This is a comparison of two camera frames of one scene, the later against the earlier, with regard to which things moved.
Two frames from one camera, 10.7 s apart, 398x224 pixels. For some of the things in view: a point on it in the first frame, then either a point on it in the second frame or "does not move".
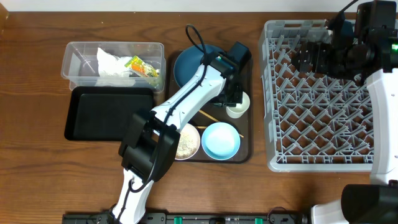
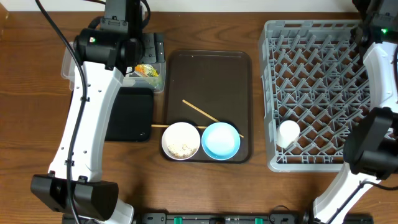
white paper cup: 237,111 to 288,134
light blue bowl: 221,140 does not move
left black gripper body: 235,96 to 147,50
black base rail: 191,218 does not move
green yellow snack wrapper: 138,66 does not move
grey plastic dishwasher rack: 312,122 does not move
